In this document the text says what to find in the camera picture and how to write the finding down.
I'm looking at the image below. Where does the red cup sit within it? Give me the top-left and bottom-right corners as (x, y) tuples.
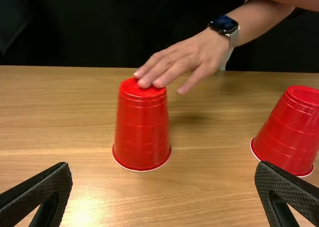
(250, 85), (319, 178)
(112, 77), (172, 173)

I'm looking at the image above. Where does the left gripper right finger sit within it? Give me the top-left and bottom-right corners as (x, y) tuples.
(254, 160), (319, 227)

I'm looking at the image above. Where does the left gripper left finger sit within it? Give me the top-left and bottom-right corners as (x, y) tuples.
(0, 161), (73, 227)

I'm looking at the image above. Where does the person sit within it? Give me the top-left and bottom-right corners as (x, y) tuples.
(133, 0), (319, 96)

